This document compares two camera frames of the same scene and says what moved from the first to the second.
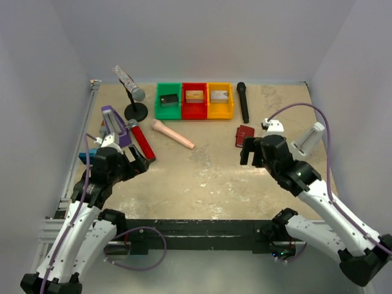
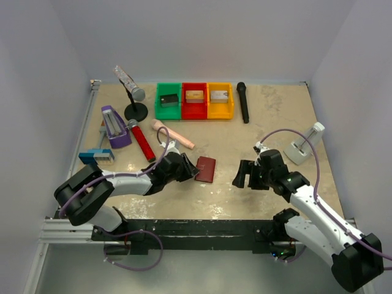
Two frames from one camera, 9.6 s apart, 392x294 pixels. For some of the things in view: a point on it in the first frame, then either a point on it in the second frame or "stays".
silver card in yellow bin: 219,96 stays
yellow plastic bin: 220,111 stays
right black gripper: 255,150 -> 253,175
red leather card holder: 242,133 -> 206,167
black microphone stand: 134,111 stays
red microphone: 143,141 stays
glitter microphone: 138,93 stays
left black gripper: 130,165 -> 184,167
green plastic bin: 168,113 stays
